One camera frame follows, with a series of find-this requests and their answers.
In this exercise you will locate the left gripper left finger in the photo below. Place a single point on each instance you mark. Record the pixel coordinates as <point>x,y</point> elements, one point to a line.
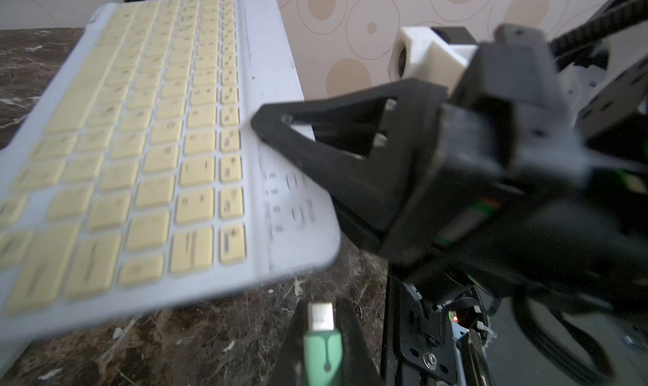
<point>289,367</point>

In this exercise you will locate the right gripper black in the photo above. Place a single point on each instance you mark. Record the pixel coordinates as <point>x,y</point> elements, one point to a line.
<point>504,189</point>

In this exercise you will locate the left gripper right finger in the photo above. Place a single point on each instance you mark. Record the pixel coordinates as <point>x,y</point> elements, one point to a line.
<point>358,367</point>

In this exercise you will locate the white keyboard yellow keys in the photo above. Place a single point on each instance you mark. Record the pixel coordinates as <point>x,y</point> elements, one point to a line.
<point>137,182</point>

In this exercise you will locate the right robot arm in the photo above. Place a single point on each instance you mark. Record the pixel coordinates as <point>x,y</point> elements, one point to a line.
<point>602,71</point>

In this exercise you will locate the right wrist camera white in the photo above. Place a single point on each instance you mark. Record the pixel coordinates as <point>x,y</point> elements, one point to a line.
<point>437,55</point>

